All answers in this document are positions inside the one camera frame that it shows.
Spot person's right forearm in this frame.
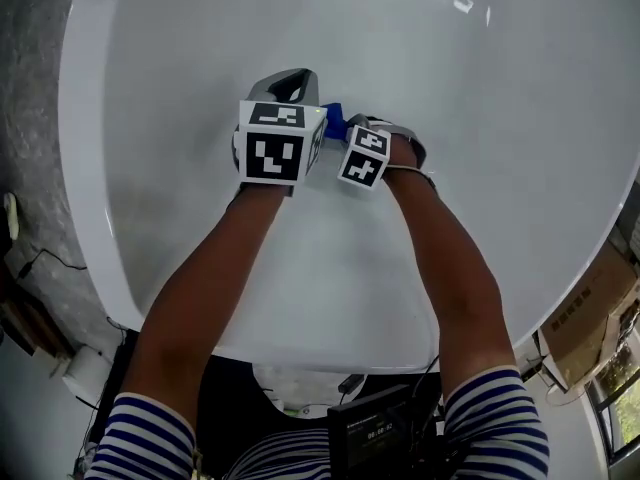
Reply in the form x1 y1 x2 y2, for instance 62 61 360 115
380 133 518 400

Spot person's left forearm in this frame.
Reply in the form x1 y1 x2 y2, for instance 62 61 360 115
121 183 294 427

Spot white shoe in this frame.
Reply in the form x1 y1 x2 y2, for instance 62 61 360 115
2 191 20 242

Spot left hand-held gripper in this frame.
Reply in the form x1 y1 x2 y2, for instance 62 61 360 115
230 67 329 198

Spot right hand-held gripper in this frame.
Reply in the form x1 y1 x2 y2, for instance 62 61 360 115
337 113 429 190

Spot striped shirt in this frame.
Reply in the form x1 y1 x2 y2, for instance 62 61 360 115
82 365 550 480

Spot blue cleaning cloth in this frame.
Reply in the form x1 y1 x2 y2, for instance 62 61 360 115
319 101 355 143

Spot black cable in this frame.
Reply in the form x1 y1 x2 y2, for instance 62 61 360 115
17 247 89 282

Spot cardboard box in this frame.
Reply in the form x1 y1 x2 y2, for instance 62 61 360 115
537 240 640 394

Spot black recording device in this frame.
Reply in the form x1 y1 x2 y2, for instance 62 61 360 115
327 383 441 480

